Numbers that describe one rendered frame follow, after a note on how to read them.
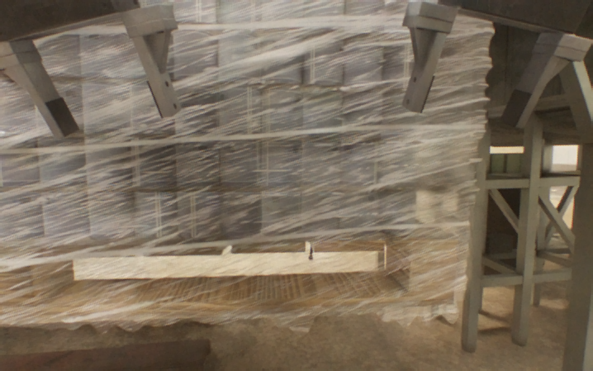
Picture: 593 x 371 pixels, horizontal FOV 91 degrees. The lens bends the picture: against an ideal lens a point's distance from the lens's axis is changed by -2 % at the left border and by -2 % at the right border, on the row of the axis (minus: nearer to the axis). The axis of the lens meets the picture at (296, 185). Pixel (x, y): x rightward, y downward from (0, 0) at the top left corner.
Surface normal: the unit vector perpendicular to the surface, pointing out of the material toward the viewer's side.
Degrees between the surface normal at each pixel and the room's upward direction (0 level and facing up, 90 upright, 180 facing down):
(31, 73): 83
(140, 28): 113
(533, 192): 90
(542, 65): 83
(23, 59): 83
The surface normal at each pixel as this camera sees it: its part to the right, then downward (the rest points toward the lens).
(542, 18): 0.10, 0.49
